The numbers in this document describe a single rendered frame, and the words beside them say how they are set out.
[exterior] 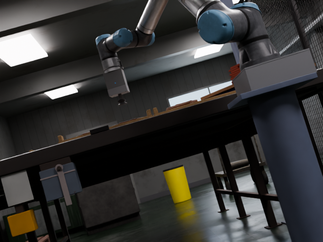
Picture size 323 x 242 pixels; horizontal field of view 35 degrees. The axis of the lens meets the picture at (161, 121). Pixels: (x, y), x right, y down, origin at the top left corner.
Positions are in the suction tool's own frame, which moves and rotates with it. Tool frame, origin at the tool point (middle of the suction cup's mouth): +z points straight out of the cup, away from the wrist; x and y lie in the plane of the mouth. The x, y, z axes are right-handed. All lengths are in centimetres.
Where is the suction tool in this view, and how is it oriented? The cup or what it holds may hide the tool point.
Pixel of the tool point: (122, 104)
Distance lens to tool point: 225.0
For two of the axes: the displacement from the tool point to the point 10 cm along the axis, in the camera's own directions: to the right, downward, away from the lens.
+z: 2.9, 9.5, -0.9
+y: -9.5, 2.9, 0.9
